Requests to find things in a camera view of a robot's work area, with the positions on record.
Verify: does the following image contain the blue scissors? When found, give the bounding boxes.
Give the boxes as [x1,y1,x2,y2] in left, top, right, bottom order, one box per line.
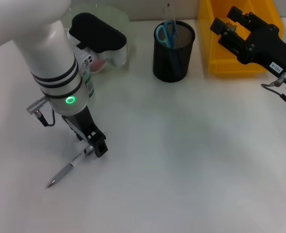
[156,20,182,76]

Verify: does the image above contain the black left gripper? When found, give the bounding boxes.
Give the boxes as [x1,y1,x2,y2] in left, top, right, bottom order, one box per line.
[61,106,109,159]

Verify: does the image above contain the green translucent fruit bowl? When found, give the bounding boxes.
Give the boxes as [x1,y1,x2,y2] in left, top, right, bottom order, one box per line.
[65,3,138,73]

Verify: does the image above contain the left gripper cable with plug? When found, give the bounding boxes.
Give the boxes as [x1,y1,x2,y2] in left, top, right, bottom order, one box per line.
[26,95,55,127]

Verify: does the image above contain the clear water bottle green label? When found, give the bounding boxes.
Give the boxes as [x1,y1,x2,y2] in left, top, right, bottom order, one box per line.
[83,69,97,108]

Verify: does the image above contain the yellow plastic bin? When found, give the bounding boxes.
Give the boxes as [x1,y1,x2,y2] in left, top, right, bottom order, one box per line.
[197,0,285,78]

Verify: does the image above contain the black mesh pen cup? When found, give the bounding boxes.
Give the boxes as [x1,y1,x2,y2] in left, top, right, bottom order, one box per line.
[153,20,196,83]

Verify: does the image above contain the transparent ruler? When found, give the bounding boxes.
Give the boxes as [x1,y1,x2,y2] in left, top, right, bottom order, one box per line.
[161,2,179,28]

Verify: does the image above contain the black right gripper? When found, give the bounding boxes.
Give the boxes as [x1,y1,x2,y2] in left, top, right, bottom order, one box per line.
[209,5,286,90]

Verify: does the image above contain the clear grey pen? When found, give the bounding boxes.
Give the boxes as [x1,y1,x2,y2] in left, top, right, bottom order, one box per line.
[45,131,109,189]

